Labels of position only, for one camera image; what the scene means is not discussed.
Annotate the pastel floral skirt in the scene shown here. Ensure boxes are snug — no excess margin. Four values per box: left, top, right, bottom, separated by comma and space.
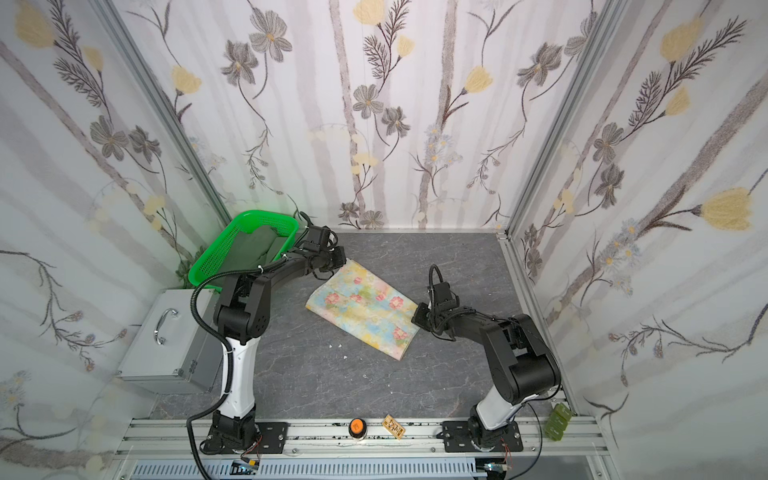
306, 259, 419, 360

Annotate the white slotted cable duct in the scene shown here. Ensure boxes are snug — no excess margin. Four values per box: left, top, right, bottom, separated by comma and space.
130, 458, 488, 480

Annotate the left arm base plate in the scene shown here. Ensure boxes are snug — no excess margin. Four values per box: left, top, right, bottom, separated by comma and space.
201, 421, 289, 455

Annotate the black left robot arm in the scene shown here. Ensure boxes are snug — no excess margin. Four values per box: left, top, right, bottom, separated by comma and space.
186, 225, 346, 455

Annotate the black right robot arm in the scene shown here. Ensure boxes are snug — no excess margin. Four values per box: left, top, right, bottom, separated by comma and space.
412, 281, 561, 449

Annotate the orange emergency stop button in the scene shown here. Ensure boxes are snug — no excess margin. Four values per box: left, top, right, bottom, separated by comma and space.
348, 418, 368, 440

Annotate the green plastic basket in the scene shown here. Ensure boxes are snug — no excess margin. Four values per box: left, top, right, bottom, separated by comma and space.
187, 210, 300, 287

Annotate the grey metal box with handle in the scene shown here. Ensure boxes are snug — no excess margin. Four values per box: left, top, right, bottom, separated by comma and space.
118, 289, 223, 395

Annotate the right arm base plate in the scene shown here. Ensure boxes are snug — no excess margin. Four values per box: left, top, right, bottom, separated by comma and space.
436, 419, 524, 453

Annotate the small wooden tag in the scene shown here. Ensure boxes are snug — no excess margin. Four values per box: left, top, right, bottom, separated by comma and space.
381, 415, 406, 440

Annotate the dark green skirt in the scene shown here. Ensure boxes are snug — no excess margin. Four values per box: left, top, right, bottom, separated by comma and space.
219, 225, 286, 271

